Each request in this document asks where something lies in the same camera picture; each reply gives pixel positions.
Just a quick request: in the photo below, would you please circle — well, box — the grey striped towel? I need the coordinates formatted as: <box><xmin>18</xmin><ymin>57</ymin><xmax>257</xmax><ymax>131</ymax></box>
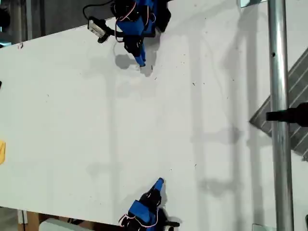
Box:
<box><xmin>249</xmin><ymin>48</ymin><xmax>308</xmax><ymax>162</ymax></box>

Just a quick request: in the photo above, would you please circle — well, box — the white box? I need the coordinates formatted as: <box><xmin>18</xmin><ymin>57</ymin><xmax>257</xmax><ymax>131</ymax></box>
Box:
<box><xmin>38</xmin><ymin>218</ymin><xmax>97</xmax><ymax>231</ymax></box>

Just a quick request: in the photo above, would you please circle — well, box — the black background object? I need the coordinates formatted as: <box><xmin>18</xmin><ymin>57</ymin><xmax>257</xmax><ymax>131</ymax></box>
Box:
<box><xmin>0</xmin><ymin>4</ymin><xmax>12</xmax><ymax>32</ymax></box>

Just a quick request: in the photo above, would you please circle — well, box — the black clamp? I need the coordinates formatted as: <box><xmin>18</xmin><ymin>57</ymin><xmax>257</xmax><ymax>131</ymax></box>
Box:
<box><xmin>265</xmin><ymin>102</ymin><xmax>308</xmax><ymax>128</ymax></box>

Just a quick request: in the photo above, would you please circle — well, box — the yellow object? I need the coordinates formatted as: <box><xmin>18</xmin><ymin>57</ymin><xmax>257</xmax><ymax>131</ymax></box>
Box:
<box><xmin>0</xmin><ymin>140</ymin><xmax>7</xmax><ymax>166</ymax></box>

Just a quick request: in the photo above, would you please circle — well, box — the black camera stalk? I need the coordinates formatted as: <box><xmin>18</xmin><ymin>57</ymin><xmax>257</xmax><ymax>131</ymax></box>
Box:
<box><xmin>109</xmin><ymin>28</ymin><xmax>126</xmax><ymax>40</ymax></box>

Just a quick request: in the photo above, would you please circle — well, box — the black camera cable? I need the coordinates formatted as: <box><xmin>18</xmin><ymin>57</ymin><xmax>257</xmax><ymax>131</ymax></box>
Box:
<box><xmin>82</xmin><ymin>0</ymin><xmax>114</xmax><ymax>20</ymax></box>

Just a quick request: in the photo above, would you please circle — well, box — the wooden table frame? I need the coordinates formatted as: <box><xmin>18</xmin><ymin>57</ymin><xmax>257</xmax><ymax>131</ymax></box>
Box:
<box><xmin>17</xmin><ymin>209</ymin><xmax>41</xmax><ymax>231</ymax></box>

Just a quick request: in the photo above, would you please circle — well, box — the steel post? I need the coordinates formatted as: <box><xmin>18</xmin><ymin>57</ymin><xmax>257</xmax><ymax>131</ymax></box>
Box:
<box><xmin>266</xmin><ymin>0</ymin><xmax>295</xmax><ymax>231</ymax></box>

